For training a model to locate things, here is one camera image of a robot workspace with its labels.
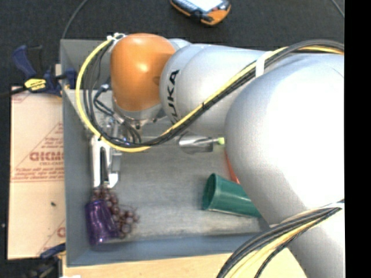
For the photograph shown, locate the purple clear plastic cup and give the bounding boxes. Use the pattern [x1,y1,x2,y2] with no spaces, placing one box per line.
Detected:
[84,200,119,246]

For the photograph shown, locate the purple toy grapes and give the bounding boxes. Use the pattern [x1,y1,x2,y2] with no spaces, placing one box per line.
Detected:
[90,185,140,240]

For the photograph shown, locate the silver metal tool green tip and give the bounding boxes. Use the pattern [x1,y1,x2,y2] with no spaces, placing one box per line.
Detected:
[177,134,225,155]

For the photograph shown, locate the brown cardboard board red print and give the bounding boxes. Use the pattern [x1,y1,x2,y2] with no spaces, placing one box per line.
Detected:
[7,86,67,260]

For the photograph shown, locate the orange flat thing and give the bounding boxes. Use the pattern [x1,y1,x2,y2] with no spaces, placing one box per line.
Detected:
[224,148,241,185]

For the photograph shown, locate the grey metal bin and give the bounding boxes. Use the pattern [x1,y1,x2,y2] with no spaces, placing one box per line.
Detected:
[59,38,272,268]

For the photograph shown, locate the dark green plastic cup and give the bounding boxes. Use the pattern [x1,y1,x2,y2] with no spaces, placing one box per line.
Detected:
[201,173,262,218]

